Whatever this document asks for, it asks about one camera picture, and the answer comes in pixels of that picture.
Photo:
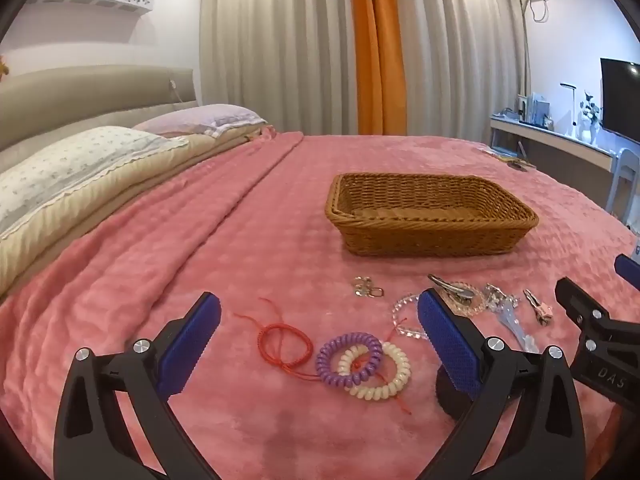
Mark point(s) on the beige curtain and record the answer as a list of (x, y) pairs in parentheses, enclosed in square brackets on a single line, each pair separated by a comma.
[(460, 45), (280, 45)]

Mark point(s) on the beige quilt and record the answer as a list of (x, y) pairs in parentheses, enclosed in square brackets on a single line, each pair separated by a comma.
[(100, 210)]

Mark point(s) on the orange curtain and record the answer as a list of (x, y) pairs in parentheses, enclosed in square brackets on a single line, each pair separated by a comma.
[(380, 60)]

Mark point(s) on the white vase with flowers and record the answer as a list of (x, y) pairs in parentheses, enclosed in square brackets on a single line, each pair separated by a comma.
[(590, 120)]

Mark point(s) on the beige padded headboard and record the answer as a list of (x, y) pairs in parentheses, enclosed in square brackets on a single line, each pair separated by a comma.
[(75, 95)]

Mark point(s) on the pink charm clip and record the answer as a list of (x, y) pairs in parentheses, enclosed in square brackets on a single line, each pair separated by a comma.
[(537, 307)]

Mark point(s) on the black television screen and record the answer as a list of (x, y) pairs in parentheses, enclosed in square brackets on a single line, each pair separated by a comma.
[(622, 100)]

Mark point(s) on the pale blue bow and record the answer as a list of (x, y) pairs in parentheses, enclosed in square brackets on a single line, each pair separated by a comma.
[(515, 325)]

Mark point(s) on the small silver hair clip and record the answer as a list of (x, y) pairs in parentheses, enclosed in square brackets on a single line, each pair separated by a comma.
[(361, 287)]

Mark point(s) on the row of books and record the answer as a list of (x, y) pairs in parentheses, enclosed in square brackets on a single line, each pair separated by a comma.
[(537, 110)]

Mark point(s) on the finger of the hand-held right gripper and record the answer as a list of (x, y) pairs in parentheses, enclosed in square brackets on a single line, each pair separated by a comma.
[(597, 335), (631, 270)]

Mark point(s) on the brown wicker basket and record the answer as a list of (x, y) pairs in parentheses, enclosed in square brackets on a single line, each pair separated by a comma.
[(430, 225)]

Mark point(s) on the white floral pillow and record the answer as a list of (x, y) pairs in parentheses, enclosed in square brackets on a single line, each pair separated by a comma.
[(75, 170)]

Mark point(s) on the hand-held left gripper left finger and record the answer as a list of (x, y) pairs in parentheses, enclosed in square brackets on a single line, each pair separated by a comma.
[(187, 345)]

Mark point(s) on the long grey desk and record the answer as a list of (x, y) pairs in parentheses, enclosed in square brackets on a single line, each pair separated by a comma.
[(550, 140)]

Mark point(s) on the lavender pillow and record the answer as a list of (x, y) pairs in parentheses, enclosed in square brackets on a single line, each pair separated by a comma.
[(200, 117)]

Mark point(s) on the pale blue chair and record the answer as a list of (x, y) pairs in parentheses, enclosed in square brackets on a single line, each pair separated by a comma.
[(627, 165)]

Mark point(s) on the thin desk lamp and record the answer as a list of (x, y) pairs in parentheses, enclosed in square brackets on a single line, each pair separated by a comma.
[(571, 110)]

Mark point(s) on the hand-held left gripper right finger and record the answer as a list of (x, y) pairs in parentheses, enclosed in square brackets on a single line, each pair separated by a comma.
[(447, 340)]

